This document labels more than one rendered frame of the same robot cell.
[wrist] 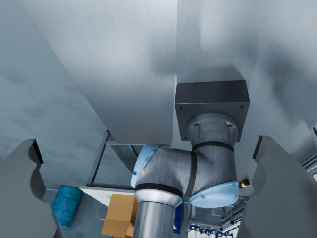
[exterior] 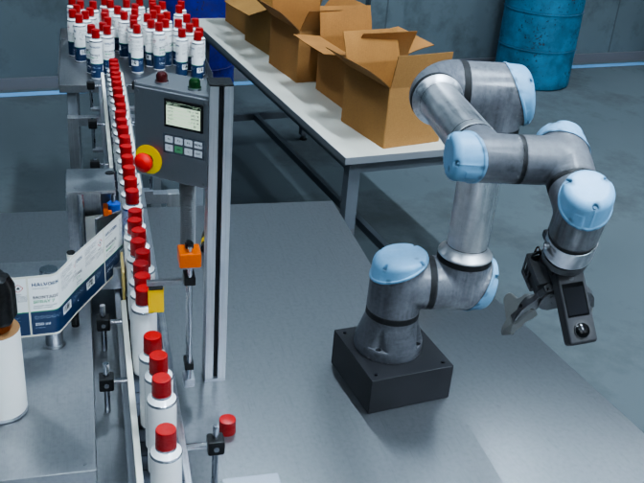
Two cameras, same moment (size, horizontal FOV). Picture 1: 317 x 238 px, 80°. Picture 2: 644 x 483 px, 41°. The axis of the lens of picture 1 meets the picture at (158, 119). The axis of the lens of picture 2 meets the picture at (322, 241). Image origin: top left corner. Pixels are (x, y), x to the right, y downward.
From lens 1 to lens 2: 1.42 m
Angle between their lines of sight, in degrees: 12
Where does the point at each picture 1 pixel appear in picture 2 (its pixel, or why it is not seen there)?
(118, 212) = not seen: hidden behind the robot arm
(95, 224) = not seen: outside the picture
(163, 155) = (467, 300)
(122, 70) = (524, 401)
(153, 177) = (479, 276)
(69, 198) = (532, 54)
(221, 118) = (394, 356)
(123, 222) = (403, 85)
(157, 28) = (503, 447)
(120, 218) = not seen: hidden behind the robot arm
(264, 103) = (317, 392)
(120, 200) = (416, 128)
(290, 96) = (295, 404)
